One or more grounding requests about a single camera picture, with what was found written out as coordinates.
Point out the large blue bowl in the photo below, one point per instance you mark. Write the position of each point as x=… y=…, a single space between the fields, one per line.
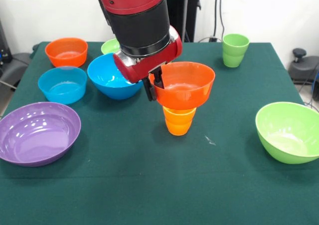
x=109 y=85

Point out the small blue bowl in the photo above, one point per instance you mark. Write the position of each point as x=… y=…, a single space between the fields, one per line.
x=62 y=92

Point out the orange-yellow stepped cup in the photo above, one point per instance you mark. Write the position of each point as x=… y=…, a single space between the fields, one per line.
x=178 y=125

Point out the large green bowl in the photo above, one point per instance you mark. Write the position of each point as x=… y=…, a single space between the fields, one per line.
x=286 y=140

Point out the black device with blue light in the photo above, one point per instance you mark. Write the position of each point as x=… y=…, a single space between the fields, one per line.
x=5 y=50

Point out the purple bowl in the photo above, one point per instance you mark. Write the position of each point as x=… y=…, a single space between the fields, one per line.
x=37 y=140

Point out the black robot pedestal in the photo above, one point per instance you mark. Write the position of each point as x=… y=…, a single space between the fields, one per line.
x=179 y=10

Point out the orange bowl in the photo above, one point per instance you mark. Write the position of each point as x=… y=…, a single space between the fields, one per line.
x=66 y=58
x=184 y=95

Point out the small light green bowl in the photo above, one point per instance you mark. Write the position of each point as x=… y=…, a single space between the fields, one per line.
x=109 y=46

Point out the grey stand base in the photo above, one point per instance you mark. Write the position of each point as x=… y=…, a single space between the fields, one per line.
x=304 y=70
x=15 y=65

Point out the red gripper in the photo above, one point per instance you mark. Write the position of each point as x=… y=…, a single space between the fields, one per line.
x=149 y=65

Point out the dark green tablecloth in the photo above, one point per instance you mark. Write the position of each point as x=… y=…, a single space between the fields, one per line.
x=159 y=172

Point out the green stepped cup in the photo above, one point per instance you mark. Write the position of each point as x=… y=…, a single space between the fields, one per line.
x=235 y=50

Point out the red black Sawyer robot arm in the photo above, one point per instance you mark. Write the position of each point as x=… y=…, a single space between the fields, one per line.
x=134 y=15

